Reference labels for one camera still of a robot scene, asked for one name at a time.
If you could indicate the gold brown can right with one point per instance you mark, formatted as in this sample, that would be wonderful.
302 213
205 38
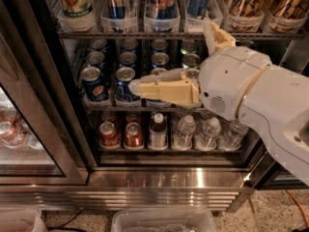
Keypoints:
289 9

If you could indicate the orange can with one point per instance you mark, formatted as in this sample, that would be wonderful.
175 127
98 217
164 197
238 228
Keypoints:
133 136
110 139

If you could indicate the right water bottle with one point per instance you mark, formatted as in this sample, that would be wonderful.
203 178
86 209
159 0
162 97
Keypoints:
230 140

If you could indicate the top wire shelf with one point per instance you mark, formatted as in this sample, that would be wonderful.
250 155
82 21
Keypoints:
180 36

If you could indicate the middle water bottle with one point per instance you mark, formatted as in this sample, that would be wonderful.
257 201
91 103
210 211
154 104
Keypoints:
206 138

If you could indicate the front left pepsi can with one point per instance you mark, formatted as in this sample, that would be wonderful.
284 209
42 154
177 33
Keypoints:
94 84

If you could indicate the left water bottle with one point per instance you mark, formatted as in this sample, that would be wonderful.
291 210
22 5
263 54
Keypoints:
182 137

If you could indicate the water bottle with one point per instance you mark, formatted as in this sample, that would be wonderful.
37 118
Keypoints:
206 138
230 140
182 137

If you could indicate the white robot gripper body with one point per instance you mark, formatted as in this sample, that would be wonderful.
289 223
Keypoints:
230 81

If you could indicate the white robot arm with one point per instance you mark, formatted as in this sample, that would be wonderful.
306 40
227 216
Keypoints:
275 106

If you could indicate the pepsi can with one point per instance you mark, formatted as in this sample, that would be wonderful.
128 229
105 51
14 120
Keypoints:
94 84
123 76

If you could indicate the clear plastic bin centre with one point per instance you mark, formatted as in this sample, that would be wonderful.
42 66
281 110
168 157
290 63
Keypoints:
186 219

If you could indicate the front left orange can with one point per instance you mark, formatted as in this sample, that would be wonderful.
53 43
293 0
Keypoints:
110 139

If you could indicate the front right orange can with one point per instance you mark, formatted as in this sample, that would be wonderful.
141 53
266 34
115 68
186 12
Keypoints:
133 136

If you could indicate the steel fridge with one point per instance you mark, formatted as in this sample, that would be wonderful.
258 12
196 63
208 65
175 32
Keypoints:
123 178

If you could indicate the clear plastic bin left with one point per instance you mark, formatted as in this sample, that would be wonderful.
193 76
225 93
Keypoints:
21 220

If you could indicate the dark drink bottle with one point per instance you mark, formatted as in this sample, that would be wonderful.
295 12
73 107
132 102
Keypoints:
158 133

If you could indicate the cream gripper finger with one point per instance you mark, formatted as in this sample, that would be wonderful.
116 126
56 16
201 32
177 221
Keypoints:
173 86
216 38

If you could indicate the glass fridge door left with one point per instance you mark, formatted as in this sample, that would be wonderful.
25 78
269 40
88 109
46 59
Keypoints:
33 151

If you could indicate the clear plastic bin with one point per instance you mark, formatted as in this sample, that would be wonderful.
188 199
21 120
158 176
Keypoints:
186 219
21 220

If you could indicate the front middle pepsi can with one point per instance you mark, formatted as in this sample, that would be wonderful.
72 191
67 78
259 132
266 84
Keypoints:
123 76

